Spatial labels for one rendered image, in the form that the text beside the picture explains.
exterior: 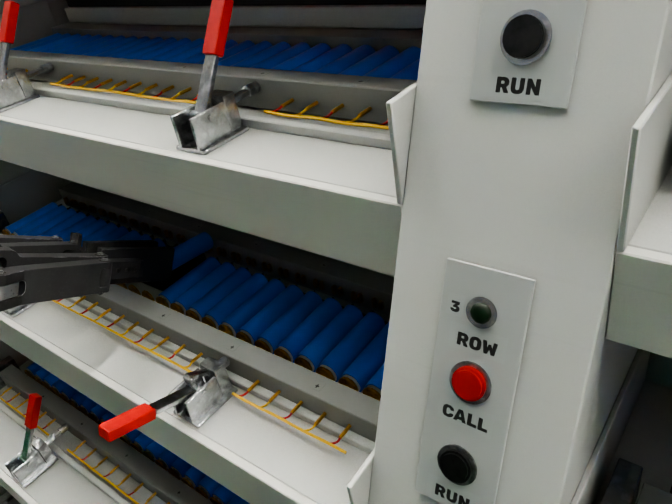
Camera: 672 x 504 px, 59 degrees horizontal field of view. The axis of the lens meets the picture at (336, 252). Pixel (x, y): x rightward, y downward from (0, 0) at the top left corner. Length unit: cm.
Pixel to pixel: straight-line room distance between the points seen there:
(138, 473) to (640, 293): 51
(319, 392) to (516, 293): 19
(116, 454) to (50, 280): 27
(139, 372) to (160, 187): 16
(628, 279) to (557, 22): 10
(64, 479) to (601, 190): 61
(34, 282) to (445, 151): 29
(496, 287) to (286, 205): 13
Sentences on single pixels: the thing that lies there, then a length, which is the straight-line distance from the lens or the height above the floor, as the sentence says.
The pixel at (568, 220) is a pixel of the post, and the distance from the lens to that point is 25.
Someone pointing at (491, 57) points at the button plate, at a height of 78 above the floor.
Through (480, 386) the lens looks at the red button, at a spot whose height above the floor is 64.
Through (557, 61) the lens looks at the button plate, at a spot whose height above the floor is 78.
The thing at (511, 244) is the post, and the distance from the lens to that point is 26.
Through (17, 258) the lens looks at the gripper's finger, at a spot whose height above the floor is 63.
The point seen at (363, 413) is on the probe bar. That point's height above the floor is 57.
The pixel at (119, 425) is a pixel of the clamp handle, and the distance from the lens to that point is 41.
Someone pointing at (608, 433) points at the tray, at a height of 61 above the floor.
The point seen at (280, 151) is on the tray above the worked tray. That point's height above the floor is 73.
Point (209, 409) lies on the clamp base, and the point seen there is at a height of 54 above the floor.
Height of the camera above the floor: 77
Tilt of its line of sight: 16 degrees down
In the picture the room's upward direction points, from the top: 5 degrees clockwise
